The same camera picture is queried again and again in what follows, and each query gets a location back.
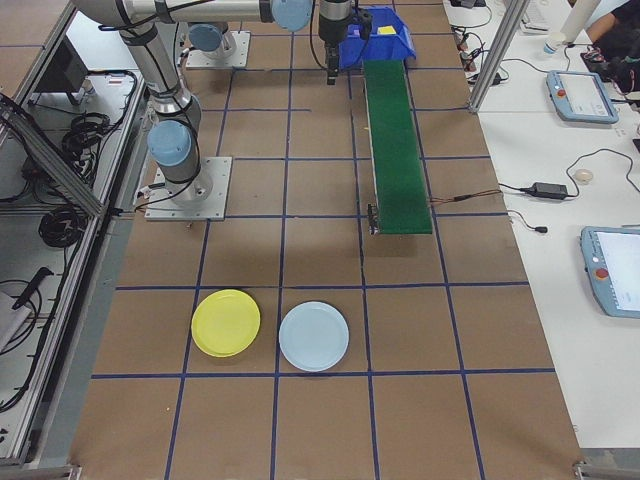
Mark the yellow foam block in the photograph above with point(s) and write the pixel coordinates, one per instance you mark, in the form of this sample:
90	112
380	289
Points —
386	30

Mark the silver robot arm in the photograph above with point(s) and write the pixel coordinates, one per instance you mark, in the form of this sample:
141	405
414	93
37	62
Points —
165	85
205	37

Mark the light blue plate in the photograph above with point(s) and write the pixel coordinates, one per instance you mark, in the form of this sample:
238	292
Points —
313	336

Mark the yellow plate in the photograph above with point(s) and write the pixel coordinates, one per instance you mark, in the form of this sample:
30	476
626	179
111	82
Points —
226	323

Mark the blue plastic bin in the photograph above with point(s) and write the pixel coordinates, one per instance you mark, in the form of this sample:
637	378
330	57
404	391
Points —
385	46

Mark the green conveyor belt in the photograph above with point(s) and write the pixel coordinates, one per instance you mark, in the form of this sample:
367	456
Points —
397	150

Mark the small circuit board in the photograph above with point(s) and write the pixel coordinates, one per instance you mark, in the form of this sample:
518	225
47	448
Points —
470	64
462	42

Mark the black power adapter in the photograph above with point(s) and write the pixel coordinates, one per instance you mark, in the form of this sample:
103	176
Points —
492	78
549	189

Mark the white paper cup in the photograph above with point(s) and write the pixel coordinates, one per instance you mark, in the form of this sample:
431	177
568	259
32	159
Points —
551	44

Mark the white cylinder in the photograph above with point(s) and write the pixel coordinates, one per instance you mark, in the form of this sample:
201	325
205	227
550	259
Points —
580	17

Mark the blue grey teach pendant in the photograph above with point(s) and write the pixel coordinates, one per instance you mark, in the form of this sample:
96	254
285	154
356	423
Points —
582	95
612	272

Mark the black electronics board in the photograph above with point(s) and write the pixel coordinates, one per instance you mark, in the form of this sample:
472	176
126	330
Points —
595	56

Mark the black control box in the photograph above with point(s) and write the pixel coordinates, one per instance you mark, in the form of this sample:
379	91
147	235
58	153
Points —
65	67

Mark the small white round object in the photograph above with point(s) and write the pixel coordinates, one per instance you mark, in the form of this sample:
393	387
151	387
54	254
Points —
582	175

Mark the person in black clothes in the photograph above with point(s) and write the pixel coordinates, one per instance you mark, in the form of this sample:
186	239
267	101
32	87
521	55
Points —
617	35

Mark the aluminium extrusion bar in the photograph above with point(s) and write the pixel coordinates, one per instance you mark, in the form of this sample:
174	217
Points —
42	471
607	469

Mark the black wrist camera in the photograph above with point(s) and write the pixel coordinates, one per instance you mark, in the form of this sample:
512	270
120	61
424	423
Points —
365	25

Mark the white square base plate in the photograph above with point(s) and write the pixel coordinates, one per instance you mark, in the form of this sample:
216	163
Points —
239	50
215	195

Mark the aluminium extrusion post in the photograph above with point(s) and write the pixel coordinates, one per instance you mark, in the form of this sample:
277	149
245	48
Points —
492	60

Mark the V-shaped metal bar frame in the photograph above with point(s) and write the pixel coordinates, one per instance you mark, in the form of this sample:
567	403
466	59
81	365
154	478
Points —
50	155

